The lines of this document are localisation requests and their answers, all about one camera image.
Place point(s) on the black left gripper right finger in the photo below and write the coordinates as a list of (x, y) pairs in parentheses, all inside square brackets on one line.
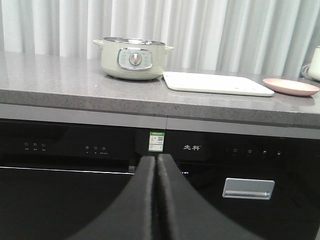
[(184, 214)]

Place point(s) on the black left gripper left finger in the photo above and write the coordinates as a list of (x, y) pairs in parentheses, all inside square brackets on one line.
[(130, 216)]

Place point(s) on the cream bear serving tray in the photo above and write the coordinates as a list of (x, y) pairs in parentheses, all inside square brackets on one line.
[(216, 84)]

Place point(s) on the black built-in dishwasher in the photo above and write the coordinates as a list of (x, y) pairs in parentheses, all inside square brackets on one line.
[(56, 178)]

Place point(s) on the black drawer sterilizer cabinet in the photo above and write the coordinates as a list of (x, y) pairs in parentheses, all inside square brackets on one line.
[(269, 185)]

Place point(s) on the pale green electric cooking pot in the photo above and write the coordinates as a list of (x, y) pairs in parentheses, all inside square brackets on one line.
[(132, 58)]

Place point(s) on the pink round plate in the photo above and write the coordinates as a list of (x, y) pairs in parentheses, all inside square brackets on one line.
[(291, 87)]

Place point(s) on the white pleated curtain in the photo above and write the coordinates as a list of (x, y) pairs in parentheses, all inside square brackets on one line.
[(273, 37)]

